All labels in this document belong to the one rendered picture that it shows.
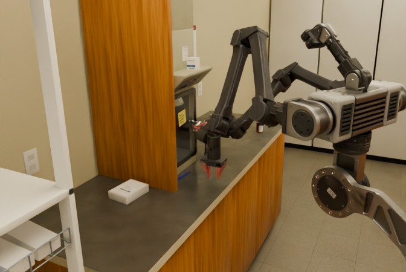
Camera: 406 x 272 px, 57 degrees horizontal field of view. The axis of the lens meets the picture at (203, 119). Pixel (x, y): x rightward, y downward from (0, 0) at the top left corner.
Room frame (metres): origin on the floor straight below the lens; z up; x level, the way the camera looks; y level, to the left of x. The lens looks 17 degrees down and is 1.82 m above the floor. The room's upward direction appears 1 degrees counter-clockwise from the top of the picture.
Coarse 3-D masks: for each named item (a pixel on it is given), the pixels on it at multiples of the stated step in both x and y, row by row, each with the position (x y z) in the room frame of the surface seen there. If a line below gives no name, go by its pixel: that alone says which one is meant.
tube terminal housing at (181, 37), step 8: (176, 32) 1.90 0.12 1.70; (184, 32) 1.97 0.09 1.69; (192, 32) 2.04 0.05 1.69; (176, 40) 1.89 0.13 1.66; (184, 40) 1.96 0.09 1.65; (192, 40) 2.04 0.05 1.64; (176, 48) 1.89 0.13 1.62; (192, 48) 2.04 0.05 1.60; (176, 56) 1.89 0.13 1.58; (192, 56) 2.04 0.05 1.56; (176, 64) 1.89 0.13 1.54; (184, 64) 1.96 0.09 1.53; (192, 160) 2.01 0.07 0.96; (184, 168) 1.93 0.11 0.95
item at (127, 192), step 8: (120, 184) 1.67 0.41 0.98; (128, 184) 1.67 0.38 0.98; (136, 184) 1.67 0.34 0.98; (144, 184) 1.67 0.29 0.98; (112, 192) 1.59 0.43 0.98; (120, 192) 1.59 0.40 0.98; (128, 192) 1.59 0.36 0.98; (136, 192) 1.60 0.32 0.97; (144, 192) 1.65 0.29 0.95; (120, 200) 1.56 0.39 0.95; (128, 200) 1.55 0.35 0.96
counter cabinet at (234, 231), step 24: (264, 168) 2.38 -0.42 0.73; (240, 192) 1.97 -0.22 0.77; (264, 192) 2.40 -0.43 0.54; (216, 216) 1.67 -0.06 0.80; (240, 216) 1.98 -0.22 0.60; (264, 216) 2.42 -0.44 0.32; (192, 240) 1.43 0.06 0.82; (216, 240) 1.67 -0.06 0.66; (240, 240) 1.98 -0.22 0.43; (264, 240) 2.44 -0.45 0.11; (48, 264) 1.20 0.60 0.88; (168, 264) 1.25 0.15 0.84; (192, 264) 1.43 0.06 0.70; (216, 264) 1.66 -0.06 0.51; (240, 264) 1.99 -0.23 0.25
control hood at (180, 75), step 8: (176, 72) 1.83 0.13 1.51; (184, 72) 1.83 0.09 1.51; (192, 72) 1.83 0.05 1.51; (200, 72) 1.87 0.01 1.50; (208, 72) 2.00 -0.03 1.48; (176, 80) 1.74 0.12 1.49; (184, 80) 1.76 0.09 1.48; (200, 80) 2.02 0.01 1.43; (176, 88) 1.77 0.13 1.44; (184, 88) 1.89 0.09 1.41
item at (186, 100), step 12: (180, 96) 1.89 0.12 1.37; (192, 96) 2.00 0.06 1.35; (180, 108) 1.88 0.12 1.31; (192, 108) 2.00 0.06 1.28; (180, 132) 1.88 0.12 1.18; (192, 132) 1.99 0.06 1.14; (180, 144) 1.87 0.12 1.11; (192, 144) 1.99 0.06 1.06; (180, 156) 1.87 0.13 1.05; (192, 156) 1.99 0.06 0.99
